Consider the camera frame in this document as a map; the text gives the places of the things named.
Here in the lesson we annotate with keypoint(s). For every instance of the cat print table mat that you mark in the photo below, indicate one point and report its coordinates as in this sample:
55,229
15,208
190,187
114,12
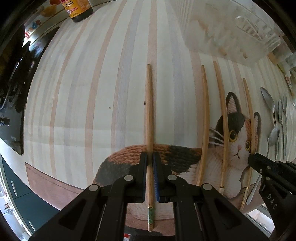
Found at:
86,100

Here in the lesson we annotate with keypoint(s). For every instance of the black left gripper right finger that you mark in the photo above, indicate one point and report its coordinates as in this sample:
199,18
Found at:
201,212

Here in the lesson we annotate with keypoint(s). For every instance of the colourful wall sticker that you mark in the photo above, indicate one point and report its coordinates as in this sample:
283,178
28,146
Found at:
49,12

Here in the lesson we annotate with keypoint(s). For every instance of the clear plastic utensil tray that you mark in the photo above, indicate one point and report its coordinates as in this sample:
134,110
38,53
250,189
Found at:
208,25

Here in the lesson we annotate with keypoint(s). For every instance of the steel spoon slim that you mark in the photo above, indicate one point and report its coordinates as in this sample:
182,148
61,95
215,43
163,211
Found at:
280,116

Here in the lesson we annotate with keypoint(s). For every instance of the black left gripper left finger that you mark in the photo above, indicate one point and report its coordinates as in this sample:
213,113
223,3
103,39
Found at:
98,213

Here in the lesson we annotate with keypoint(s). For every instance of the dark soy sauce bottle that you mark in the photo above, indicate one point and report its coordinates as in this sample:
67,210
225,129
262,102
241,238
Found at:
77,10

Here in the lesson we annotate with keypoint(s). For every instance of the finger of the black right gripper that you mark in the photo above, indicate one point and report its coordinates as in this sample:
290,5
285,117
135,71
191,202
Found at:
277,189

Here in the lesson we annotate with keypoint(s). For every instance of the steel spoon large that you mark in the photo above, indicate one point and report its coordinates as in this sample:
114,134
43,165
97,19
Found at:
271,140

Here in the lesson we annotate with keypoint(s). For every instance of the white red seasoning packet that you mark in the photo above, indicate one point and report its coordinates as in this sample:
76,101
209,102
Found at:
288,78

